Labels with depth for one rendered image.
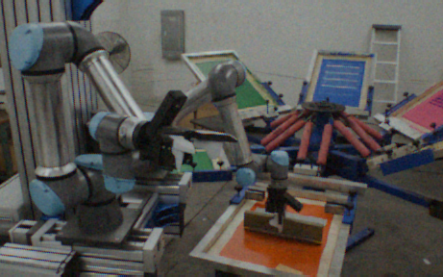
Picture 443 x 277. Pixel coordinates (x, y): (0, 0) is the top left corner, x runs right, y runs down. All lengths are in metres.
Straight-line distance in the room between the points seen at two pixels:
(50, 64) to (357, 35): 5.20
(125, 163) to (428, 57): 5.35
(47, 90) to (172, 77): 5.83
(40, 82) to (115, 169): 0.32
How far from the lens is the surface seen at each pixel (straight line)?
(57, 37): 1.12
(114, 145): 0.96
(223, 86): 1.52
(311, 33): 6.05
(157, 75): 7.05
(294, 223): 1.80
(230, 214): 1.96
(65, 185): 1.19
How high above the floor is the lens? 1.93
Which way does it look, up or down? 18 degrees down
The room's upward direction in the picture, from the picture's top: straight up
